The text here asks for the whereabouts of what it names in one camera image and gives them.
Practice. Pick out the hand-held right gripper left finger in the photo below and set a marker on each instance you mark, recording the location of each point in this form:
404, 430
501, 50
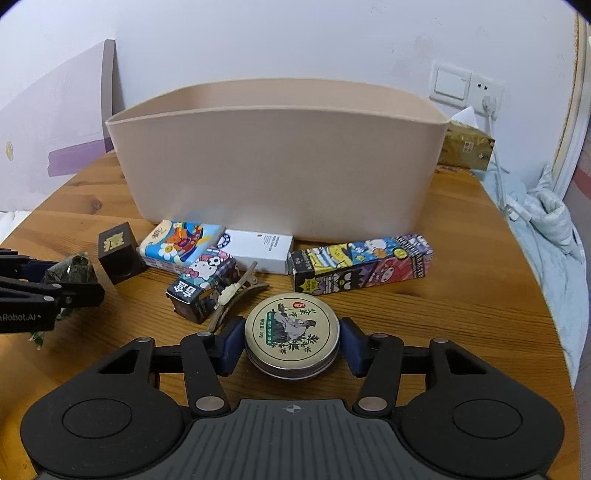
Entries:
231, 347

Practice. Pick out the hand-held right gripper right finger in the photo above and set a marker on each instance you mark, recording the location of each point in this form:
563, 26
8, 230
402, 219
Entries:
353, 347

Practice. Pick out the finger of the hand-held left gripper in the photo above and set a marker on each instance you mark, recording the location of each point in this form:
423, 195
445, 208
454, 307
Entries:
23, 266
69, 295

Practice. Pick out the dark green foil packet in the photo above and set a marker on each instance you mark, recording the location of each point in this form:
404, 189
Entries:
76, 270

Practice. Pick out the round metal balm tin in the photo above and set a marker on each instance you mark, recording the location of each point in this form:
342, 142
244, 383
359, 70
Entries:
291, 327

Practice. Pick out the white cardboard box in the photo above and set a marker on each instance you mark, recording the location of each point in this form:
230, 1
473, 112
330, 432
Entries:
263, 249

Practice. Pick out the cartoon bear tissue pack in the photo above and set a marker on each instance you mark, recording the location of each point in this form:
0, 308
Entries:
180, 242

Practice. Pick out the beige plastic storage basket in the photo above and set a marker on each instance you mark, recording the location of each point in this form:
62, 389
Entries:
277, 175

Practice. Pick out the brown hair clip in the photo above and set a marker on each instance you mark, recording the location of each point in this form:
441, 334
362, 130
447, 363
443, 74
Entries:
229, 291

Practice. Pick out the dark brown cube block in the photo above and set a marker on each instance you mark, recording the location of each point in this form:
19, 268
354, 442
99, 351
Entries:
117, 251

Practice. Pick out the small cartoon cat box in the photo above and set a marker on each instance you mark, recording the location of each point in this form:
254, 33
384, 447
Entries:
198, 281

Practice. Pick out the long cartoon printed box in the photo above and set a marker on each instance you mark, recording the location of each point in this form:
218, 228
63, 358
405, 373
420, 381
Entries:
360, 265

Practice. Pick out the lilac cabinet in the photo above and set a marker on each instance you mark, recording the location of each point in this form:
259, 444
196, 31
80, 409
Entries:
46, 115

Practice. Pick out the light blue cloth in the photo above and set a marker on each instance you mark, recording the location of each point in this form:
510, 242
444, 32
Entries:
545, 230

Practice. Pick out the gold tissue box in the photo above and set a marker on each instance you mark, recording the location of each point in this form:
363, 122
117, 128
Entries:
464, 147

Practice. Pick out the white wall switch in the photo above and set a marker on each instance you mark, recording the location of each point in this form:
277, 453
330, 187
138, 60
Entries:
450, 82

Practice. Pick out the white wall socket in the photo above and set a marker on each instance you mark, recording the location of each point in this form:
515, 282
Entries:
487, 85

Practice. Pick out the white door frame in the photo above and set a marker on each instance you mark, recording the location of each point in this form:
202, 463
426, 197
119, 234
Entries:
570, 115

